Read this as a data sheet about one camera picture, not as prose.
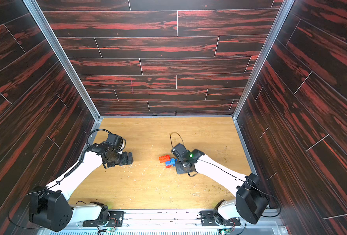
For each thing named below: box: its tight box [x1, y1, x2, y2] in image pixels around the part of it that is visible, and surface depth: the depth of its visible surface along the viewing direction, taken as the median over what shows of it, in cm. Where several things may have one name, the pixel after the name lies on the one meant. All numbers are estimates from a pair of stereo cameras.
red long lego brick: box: [158, 154, 172, 164], surface depth 86 cm
